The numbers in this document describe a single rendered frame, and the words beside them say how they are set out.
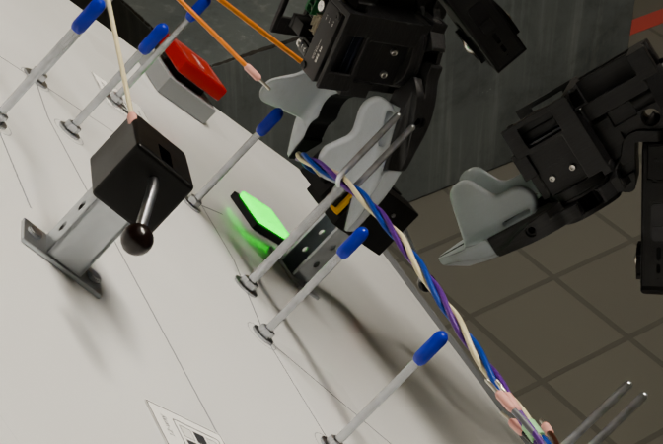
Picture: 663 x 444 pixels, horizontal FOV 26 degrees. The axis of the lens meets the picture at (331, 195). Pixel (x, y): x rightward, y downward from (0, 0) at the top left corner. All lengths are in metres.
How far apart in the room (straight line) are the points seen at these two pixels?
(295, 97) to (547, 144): 0.18
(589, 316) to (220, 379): 1.95
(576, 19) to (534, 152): 1.92
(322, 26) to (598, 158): 0.23
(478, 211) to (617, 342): 1.57
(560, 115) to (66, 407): 0.52
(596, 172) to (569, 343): 1.59
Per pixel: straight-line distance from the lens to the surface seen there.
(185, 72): 1.15
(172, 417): 0.62
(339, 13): 0.86
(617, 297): 2.68
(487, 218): 1.03
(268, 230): 1.02
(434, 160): 2.84
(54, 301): 0.63
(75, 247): 0.66
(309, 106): 0.97
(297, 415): 0.76
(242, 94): 2.48
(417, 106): 0.88
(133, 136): 0.64
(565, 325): 2.61
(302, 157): 0.89
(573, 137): 0.99
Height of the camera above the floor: 1.71
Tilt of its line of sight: 36 degrees down
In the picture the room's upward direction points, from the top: straight up
